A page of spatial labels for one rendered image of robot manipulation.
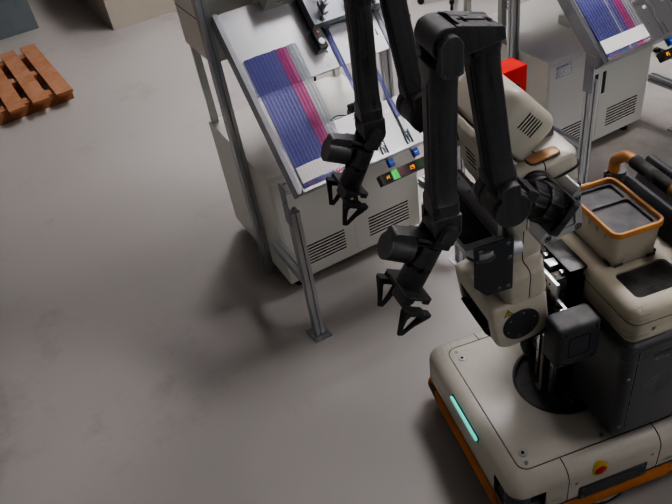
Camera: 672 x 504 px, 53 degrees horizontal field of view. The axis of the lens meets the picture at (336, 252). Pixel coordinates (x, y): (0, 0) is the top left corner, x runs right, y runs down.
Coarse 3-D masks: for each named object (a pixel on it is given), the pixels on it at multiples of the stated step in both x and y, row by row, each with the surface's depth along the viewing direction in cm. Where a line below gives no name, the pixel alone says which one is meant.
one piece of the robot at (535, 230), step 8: (568, 176) 139; (560, 184) 141; (568, 184) 139; (576, 184) 137; (568, 192) 138; (576, 192) 137; (576, 216) 141; (536, 224) 144; (568, 224) 142; (576, 224) 143; (536, 232) 143; (544, 232) 141; (568, 232) 143; (544, 240) 142
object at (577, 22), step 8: (560, 0) 290; (568, 0) 286; (568, 8) 288; (576, 8) 285; (568, 16) 289; (576, 16) 285; (576, 24) 287; (584, 24) 284; (576, 32) 289; (584, 32) 285; (584, 40) 287; (592, 40) 284; (584, 48) 289; (592, 48) 285; (600, 56) 283; (600, 64) 285
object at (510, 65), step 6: (504, 60) 284; (510, 60) 283; (516, 60) 283; (504, 66) 280; (510, 66) 279; (516, 66) 278; (522, 66) 278; (504, 72) 276; (510, 72) 277; (516, 72) 278; (522, 72) 280; (510, 78) 278; (516, 78) 280; (522, 78) 282; (516, 84) 279; (522, 84) 283
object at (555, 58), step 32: (544, 0) 369; (544, 32) 338; (544, 64) 314; (576, 64) 321; (608, 64) 333; (640, 64) 345; (544, 96) 324; (576, 96) 333; (608, 96) 345; (640, 96) 358; (576, 128) 345; (608, 128) 358
